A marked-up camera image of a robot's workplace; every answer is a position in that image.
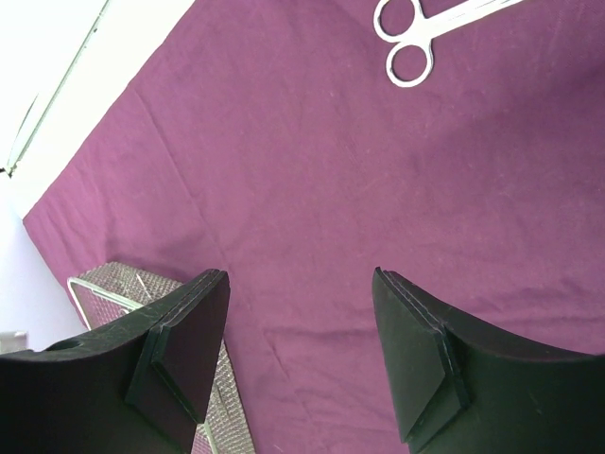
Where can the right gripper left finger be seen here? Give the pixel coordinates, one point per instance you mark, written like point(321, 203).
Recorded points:
point(152, 365)

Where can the metal mesh tray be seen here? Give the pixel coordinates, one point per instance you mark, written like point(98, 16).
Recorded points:
point(113, 290)

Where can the steel surgical scissors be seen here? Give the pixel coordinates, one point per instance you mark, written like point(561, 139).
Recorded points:
point(423, 30)

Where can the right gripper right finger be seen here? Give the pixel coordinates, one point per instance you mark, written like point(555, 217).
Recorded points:
point(458, 382)

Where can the purple cloth wrap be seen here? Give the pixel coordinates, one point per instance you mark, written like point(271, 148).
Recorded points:
point(265, 139)

